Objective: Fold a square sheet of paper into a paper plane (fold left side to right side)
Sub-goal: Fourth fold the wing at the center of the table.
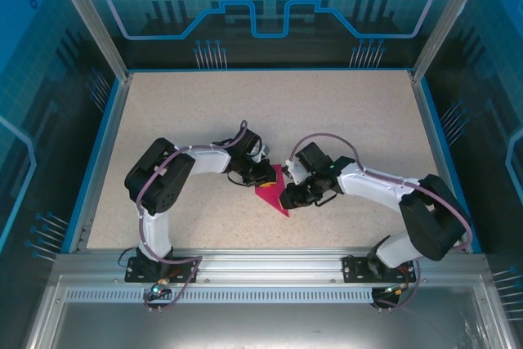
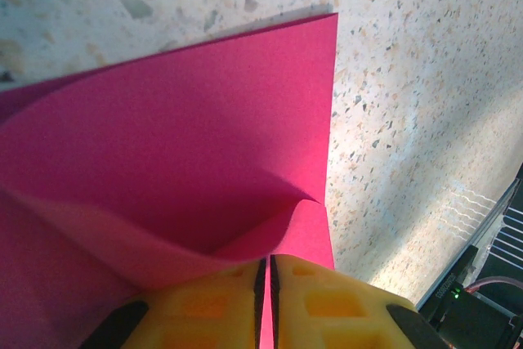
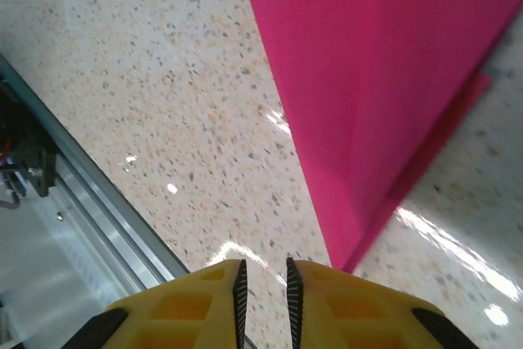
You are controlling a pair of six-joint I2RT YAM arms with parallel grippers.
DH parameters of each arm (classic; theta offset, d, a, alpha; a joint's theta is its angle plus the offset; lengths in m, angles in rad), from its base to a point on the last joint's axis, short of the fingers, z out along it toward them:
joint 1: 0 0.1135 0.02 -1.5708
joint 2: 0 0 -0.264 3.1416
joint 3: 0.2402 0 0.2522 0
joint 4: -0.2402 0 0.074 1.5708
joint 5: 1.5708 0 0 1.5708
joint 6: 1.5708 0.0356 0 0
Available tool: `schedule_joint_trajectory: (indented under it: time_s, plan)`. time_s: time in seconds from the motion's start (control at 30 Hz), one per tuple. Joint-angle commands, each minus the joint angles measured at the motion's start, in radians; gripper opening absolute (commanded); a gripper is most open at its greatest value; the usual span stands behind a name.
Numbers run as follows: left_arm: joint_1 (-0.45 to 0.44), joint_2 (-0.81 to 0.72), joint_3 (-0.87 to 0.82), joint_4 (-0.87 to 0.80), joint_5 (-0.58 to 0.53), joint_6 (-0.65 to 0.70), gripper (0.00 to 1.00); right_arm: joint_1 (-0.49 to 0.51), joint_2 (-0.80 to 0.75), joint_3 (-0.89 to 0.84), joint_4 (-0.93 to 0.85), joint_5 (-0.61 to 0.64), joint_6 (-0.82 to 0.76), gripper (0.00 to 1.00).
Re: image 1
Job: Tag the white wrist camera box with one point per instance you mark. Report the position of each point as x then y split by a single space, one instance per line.
264 152
295 171

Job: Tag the sheet metal panel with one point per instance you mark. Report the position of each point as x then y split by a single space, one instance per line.
265 328

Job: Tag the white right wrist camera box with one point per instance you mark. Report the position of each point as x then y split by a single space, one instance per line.
295 171

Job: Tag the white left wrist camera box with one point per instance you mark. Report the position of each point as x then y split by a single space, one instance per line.
264 152

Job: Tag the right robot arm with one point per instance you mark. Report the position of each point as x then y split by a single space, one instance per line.
429 218

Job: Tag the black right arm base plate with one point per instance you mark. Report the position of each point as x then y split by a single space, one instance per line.
355 269

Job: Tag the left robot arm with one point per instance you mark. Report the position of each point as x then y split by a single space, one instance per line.
159 181

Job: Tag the blue side border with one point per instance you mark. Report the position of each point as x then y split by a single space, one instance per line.
93 161
442 140

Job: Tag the aluminium side rail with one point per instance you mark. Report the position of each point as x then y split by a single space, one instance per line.
432 140
102 161

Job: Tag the aluminium mounting rail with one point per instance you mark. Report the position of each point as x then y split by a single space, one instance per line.
269 267

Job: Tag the magenta paper sheet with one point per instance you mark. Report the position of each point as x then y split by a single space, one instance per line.
273 195

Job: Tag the aluminium frame post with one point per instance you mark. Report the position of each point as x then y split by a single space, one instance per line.
443 26
98 26

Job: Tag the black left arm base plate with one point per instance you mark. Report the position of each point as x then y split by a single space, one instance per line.
141 273

